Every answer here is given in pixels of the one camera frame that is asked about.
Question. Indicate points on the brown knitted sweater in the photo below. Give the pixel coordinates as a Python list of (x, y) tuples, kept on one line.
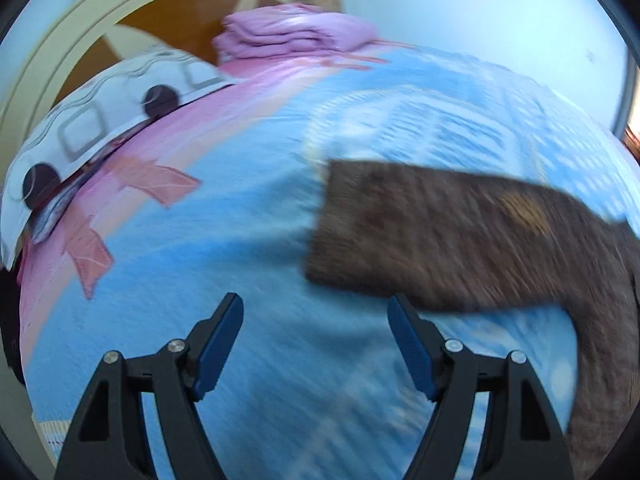
[(450, 235)]

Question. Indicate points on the blue and pink printed bedsheet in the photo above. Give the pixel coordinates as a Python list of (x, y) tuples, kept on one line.
[(200, 240)]

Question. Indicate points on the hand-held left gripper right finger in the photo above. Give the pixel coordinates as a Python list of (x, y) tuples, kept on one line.
[(412, 345)]

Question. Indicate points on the pink folded quilt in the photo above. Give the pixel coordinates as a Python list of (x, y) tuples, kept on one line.
[(295, 30)]

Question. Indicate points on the cream and wood headboard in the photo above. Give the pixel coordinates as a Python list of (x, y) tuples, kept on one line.
[(50, 45)]

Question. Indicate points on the white pillow with dark dots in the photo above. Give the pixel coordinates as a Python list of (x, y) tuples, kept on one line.
[(110, 110)]

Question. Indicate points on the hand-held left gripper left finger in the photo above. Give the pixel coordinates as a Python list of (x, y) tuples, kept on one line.
[(220, 345)]

